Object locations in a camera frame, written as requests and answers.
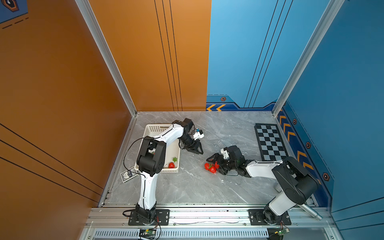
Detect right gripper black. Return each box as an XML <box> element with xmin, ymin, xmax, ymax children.
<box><xmin>206</xmin><ymin>153</ymin><xmax>238</xmax><ymax>175</ymax></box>

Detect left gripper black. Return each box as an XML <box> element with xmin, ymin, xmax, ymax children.
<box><xmin>179</xmin><ymin>135</ymin><xmax>205</xmax><ymax>154</ymax></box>

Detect clear plastic clamshell container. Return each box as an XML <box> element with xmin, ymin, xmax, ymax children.
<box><xmin>204</xmin><ymin>161</ymin><xmax>220</xmax><ymax>175</ymax></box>

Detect white perforated plastic basket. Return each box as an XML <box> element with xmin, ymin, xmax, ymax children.
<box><xmin>143</xmin><ymin>124</ymin><xmax>182</xmax><ymax>174</ymax></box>

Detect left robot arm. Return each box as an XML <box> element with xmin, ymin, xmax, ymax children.
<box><xmin>133</xmin><ymin>118</ymin><xmax>204</xmax><ymax>225</ymax></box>

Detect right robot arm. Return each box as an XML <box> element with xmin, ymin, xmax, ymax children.
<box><xmin>205</xmin><ymin>146</ymin><xmax>323</xmax><ymax>225</ymax></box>

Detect black white chessboard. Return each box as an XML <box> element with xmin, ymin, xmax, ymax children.
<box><xmin>254</xmin><ymin>123</ymin><xmax>289</xmax><ymax>162</ymax></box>

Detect green circuit board left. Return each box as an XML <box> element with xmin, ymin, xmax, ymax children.
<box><xmin>139</xmin><ymin>229</ymin><xmax>157</xmax><ymax>240</ymax></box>

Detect green circuit board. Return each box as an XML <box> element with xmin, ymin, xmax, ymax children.
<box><xmin>267</xmin><ymin>228</ymin><xmax>290</xmax><ymax>240</ymax></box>
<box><xmin>139</xmin><ymin>229</ymin><xmax>157</xmax><ymax>240</ymax></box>

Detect green circuit board right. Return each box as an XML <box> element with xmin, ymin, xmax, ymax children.
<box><xmin>267</xmin><ymin>228</ymin><xmax>290</xmax><ymax>240</ymax></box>

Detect silver microphone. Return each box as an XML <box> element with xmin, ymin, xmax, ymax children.
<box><xmin>298</xmin><ymin>204</ymin><xmax>323</xmax><ymax>221</ymax></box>

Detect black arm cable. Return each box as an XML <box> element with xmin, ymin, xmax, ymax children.
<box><xmin>122</xmin><ymin>137</ymin><xmax>148</xmax><ymax>178</ymax></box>

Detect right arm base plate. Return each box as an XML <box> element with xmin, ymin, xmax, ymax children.
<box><xmin>248</xmin><ymin>209</ymin><xmax>292</xmax><ymax>226</ymax></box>

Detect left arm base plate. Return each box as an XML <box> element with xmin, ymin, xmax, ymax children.
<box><xmin>128</xmin><ymin>209</ymin><xmax>170</xmax><ymax>226</ymax></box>

